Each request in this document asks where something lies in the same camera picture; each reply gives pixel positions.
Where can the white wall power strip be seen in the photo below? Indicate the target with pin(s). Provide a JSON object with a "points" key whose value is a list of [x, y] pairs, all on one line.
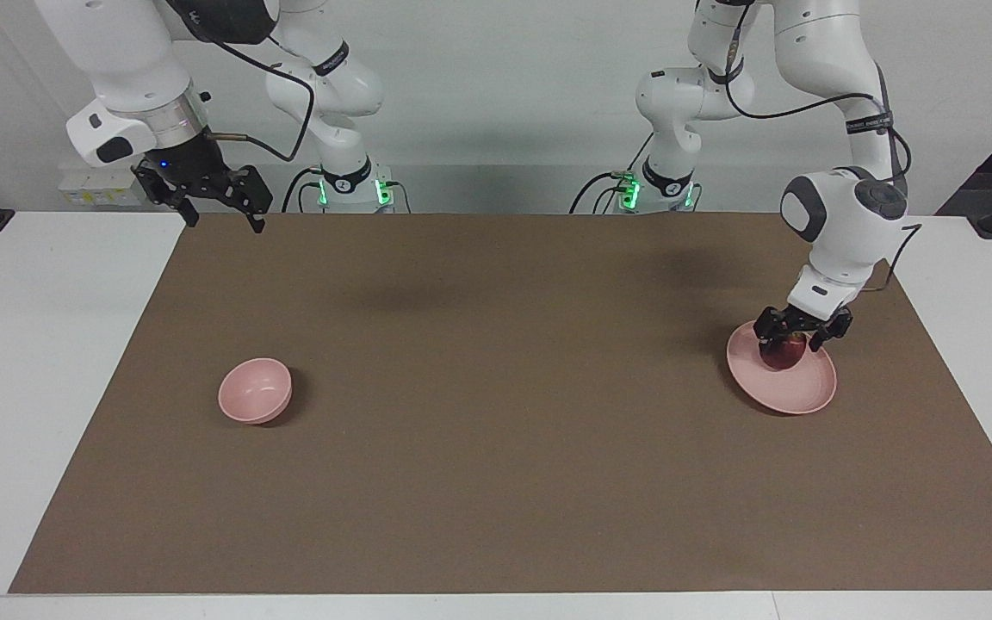
{"points": [[104, 188]]}

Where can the red apple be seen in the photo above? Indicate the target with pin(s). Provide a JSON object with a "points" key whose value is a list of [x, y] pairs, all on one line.
{"points": [[787, 353]]}

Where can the pink plate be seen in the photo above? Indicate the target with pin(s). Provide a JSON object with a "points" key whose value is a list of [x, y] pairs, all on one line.
{"points": [[797, 387]]}

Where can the pink bowl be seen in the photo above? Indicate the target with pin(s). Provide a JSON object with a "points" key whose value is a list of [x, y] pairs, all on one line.
{"points": [[255, 392]]}

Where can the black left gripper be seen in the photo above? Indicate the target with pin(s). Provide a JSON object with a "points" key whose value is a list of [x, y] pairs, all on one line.
{"points": [[806, 320]]}

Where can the brown table mat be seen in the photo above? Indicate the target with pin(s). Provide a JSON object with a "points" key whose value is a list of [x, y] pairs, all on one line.
{"points": [[496, 430]]}

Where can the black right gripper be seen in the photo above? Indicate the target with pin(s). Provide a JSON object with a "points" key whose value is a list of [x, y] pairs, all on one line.
{"points": [[195, 172]]}

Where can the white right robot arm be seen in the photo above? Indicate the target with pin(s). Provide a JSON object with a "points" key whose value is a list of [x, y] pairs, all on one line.
{"points": [[126, 69]]}

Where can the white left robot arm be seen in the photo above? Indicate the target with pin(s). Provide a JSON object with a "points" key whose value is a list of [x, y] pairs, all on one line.
{"points": [[849, 215]]}

